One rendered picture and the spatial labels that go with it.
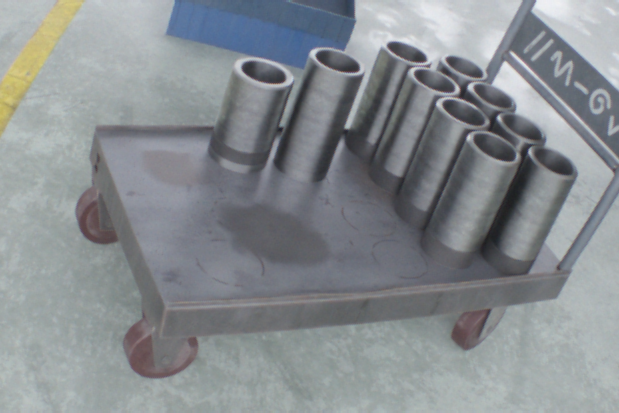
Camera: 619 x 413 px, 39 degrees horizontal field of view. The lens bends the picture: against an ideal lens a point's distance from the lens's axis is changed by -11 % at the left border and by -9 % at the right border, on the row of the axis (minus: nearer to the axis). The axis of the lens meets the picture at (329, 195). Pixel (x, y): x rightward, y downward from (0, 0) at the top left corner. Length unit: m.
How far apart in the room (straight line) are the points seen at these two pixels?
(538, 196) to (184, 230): 0.73
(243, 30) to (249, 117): 1.18
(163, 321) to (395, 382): 0.62
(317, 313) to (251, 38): 1.51
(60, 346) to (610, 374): 1.40
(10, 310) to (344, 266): 0.72
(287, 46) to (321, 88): 1.17
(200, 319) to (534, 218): 0.75
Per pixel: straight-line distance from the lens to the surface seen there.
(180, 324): 1.70
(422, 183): 2.05
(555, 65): 2.31
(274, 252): 1.87
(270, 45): 3.16
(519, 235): 2.03
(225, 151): 2.04
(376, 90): 2.20
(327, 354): 2.08
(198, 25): 3.15
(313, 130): 2.03
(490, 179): 1.91
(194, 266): 1.77
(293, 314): 1.80
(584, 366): 2.42
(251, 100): 1.97
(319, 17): 3.09
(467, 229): 1.97
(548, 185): 1.97
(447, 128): 1.98
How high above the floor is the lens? 1.35
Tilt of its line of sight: 32 degrees down
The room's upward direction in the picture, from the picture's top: 21 degrees clockwise
